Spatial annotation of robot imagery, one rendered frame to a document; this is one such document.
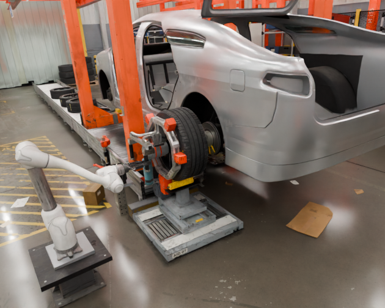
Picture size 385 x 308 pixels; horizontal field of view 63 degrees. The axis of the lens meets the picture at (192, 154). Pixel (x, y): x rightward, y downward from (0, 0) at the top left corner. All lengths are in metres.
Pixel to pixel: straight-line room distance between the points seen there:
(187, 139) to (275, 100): 0.83
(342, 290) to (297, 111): 1.36
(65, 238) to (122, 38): 1.72
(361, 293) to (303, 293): 0.41
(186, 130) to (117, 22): 1.10
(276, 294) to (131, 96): 2.07
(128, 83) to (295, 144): 1.61
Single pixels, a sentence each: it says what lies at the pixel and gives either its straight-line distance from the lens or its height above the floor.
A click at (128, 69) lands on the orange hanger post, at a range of 2.99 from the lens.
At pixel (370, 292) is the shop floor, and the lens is 2.77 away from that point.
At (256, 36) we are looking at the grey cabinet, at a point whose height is 1.62.
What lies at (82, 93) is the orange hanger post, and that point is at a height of 1.06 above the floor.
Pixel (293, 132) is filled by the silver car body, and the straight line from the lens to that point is 2.18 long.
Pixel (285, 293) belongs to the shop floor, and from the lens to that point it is 2.59.
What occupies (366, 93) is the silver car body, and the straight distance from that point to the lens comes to 3.76.
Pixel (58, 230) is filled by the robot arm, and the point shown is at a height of 0.56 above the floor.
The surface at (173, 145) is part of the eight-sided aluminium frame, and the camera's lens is 2.56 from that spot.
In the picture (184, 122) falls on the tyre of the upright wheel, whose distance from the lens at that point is 2.64.
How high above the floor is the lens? 1.82
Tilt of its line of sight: 22 degrees down
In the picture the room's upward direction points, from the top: 3 degrees counter-clockwise
